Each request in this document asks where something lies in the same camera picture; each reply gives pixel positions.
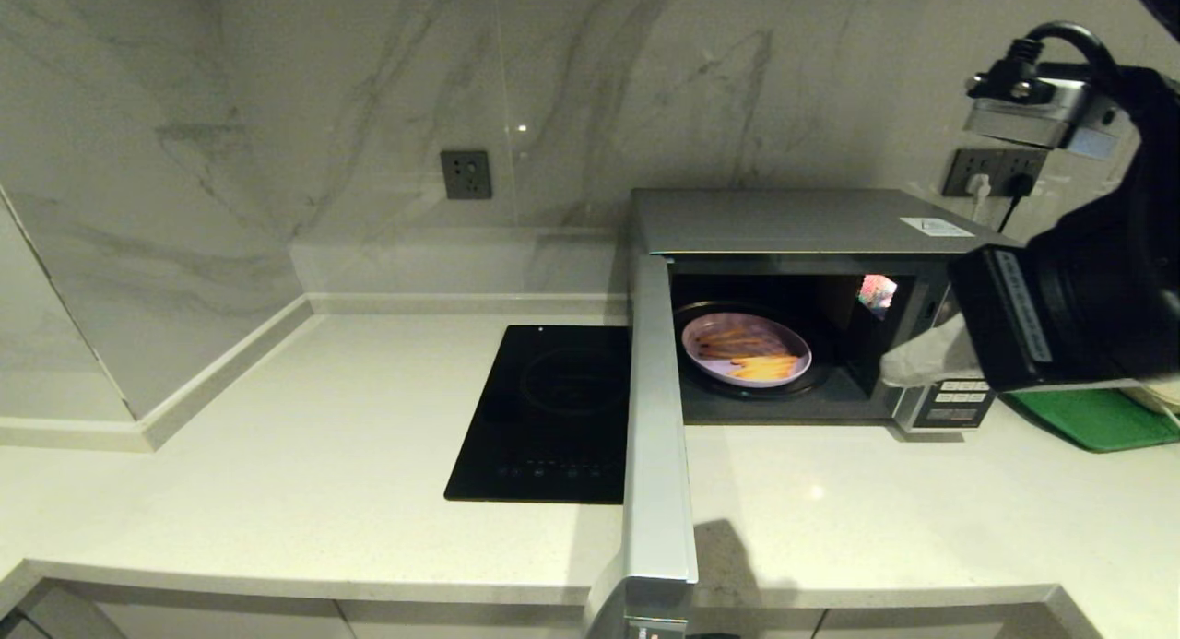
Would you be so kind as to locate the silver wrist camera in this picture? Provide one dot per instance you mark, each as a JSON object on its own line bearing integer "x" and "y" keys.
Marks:
{"x": 1042, "y": 118}

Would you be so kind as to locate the white paper sheet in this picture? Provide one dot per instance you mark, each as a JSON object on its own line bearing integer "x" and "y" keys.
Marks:
{"x": 938, "y": 226}

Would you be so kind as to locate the grey double wall outlet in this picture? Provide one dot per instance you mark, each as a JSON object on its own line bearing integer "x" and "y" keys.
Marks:
{"x": 959, "y": 164}

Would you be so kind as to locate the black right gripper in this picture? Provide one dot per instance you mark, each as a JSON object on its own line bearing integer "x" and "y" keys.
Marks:
{"x": 1000, "y": 316}

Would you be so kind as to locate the green plastic tray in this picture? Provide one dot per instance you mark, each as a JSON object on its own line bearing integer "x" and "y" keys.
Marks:
{"x": 1097, "y": 418}

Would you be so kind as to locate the grey single wall outlet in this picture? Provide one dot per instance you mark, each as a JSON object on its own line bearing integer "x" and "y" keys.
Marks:
{"x": 466, "y": 175}

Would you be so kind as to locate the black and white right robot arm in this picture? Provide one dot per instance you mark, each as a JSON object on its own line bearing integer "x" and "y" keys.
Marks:
{"x": 1125, "y": 279}

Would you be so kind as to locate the black glass microwave door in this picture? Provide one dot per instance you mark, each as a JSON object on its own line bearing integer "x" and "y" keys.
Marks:
{"x": 656, "y": 436}

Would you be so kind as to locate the lilac plastic plate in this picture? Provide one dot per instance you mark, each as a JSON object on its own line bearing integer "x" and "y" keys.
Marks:
{"x": 737, "y": 321}

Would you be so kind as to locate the silver microwave oven body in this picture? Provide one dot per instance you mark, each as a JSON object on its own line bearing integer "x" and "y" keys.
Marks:
{"x": 784, "y": 219}

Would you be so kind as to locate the black induction cooktop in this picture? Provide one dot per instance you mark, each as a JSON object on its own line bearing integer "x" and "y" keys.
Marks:
{"x": 535, "y": 408}

